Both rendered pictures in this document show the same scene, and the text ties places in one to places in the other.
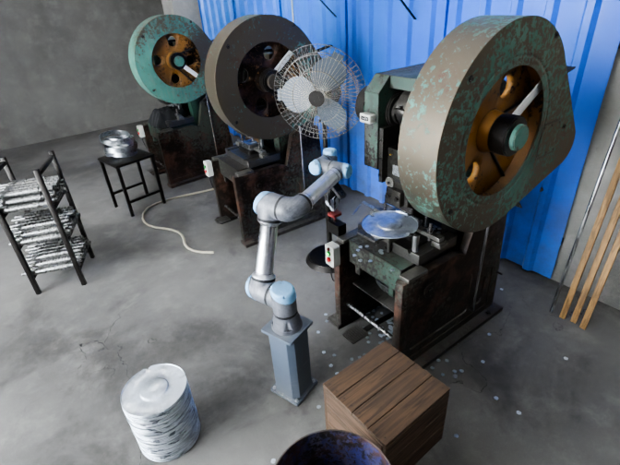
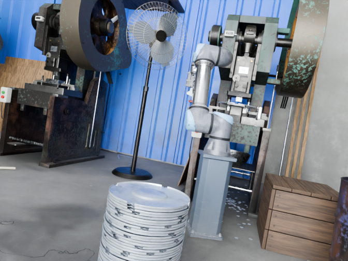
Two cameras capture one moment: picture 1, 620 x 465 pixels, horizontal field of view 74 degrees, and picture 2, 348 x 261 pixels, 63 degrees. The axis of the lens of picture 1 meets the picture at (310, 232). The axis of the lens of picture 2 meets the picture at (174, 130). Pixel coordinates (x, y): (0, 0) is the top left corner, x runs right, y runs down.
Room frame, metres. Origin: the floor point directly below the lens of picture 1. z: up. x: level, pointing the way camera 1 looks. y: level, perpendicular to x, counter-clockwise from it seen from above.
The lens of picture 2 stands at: (0.52, 1.39, 0.62)
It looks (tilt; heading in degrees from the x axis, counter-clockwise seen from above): 3 degrees down; 318
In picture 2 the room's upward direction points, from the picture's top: 9 degrees clockwise
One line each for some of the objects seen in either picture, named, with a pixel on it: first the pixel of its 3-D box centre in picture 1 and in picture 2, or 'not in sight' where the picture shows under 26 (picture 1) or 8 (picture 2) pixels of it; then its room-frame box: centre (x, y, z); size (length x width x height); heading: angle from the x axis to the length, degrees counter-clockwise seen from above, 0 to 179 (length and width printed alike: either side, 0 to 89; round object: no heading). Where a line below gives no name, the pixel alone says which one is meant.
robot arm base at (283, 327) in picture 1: (286, 316); (218, 145); (1.52, 0.14, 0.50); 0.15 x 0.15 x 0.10
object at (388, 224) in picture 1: (389, 223); (236, 105); (1.86, -0.42, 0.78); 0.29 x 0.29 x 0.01
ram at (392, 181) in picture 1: (403, 173); (243, 74); (1.91, -0.49, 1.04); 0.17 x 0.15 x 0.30; 124
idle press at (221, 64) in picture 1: (285, 124); (81, 77); (3.57, 0.14, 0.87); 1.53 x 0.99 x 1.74; 122
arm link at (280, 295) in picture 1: (282, 298); (220, 124); (1.53, 0.15, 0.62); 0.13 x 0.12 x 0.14; 52
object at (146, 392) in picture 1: (154, 388); (149, 193); (1.29, 0.76, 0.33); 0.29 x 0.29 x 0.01
